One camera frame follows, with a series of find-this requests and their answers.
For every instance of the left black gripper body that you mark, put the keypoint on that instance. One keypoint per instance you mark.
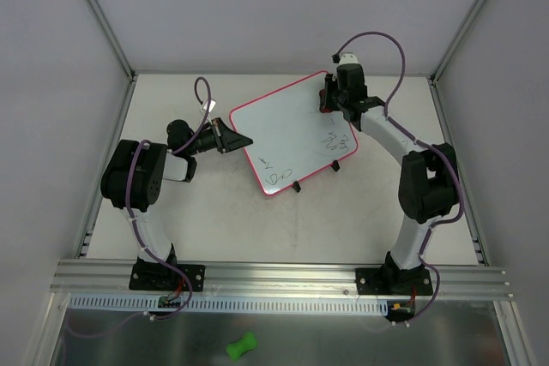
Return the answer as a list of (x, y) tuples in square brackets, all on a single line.
[(219, 137)]

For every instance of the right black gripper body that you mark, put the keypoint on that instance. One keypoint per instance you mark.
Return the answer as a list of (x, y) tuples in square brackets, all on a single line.
[(331, 94)]

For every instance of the red whiteboard eraser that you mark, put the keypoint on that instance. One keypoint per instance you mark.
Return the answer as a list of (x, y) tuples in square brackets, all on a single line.
[(324, 106)]

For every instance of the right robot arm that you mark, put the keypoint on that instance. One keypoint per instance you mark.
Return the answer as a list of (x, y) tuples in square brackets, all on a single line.
[(428, 185)]

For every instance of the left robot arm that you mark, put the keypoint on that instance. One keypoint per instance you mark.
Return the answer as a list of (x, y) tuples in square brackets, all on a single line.
[(133, 178)]

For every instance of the pink framed whiteboard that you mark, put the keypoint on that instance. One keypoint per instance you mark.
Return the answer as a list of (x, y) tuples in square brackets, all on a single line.
[(292, 139)]

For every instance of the right black board foot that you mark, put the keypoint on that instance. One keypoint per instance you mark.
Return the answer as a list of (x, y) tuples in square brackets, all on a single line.
[(335, 165)]

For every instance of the black board foot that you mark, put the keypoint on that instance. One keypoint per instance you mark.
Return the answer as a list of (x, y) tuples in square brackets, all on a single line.
[(335, 165), (296, 186)]

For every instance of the left black board foot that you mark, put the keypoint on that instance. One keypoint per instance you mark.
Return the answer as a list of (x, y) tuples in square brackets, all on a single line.
[(296, 186)]

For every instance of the green dumbbell toy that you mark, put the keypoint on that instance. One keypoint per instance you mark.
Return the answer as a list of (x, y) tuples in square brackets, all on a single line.
[(237, 349)]

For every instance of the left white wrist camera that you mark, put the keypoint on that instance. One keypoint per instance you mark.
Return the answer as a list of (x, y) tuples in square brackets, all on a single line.
[(208, 106)]

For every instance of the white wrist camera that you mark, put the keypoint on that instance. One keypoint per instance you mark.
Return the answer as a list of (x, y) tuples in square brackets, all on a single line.
[(208, 106), (344, 58)]

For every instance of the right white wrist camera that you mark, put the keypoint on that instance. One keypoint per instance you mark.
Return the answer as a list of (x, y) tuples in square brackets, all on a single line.
[(344, 58)]

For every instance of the right aluminium frame post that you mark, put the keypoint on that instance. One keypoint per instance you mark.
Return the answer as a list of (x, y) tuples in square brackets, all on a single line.
[(457, 40)]

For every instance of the aluminium frame post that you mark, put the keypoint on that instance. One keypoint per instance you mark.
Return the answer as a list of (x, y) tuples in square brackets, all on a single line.
[(457, 40), (111, 38)]

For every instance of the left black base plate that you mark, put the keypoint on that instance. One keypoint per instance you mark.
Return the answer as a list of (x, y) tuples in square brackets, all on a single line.
[(147, 276)]

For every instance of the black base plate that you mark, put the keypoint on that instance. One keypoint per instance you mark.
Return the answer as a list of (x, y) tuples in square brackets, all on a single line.
[(147, 276), (375, 281)]

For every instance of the white slotted cable duct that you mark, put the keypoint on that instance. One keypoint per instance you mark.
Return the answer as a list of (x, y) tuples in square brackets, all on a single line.
[(241, 305)]

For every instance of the aluminium mounting rail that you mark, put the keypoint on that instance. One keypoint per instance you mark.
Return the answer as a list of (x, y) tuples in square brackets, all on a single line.
[(239, 279)]

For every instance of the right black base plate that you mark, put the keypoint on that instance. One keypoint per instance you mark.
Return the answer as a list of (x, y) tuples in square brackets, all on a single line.
[(375, 281)]

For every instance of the left aluminium frame post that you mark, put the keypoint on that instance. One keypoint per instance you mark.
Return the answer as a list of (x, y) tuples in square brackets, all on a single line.
[(111, 38)]

